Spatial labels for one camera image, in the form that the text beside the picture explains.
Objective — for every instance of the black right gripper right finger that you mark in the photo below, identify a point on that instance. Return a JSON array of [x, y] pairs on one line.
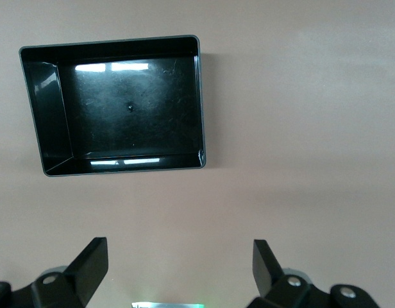
[[274, 288]]

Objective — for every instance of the black plastic box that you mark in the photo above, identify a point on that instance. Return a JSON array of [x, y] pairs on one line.
[[127, 106]]

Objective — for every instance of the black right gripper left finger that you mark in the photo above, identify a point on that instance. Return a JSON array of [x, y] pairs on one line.
[[79, 276]]

